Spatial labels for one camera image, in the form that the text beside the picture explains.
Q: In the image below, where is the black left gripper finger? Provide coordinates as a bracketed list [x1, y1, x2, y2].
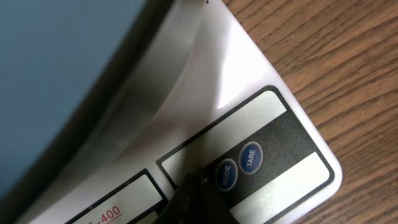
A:
[154, 173, 238, 224]

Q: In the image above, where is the white digital kitchen scale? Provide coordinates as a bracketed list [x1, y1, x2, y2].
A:
[19, 1, 343, 223]

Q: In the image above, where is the teal plastic bowl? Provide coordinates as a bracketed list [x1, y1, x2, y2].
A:
[1, 0, 172, 204]

